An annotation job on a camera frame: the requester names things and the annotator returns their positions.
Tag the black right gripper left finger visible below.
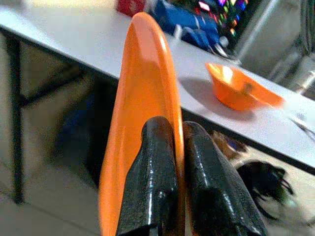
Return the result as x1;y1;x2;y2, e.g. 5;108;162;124
117;116;179;236

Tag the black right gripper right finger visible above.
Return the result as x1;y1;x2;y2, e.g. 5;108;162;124
183;120;269;236

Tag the orange plastic plate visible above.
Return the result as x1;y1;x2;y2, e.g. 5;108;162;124
98;11;185;236

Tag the black bundle on floor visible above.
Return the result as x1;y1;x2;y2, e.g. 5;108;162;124
236;161;295;219

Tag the orange plastic bowl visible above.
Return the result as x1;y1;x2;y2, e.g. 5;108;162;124
205;62;286;111

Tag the metal cutlery piece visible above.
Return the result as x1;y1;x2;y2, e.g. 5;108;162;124
289;115;315;135

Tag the blue bag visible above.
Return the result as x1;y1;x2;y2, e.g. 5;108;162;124
150;0;222;52

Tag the grey cabinet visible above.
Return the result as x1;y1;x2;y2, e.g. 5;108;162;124
236;0;315;83

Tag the colourful printed pack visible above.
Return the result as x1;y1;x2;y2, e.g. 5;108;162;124
194;0;249;37

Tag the red box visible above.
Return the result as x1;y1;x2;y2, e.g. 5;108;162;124
117;0;146;17

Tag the black metal table frame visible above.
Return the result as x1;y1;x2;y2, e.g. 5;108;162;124
0;26;119;205

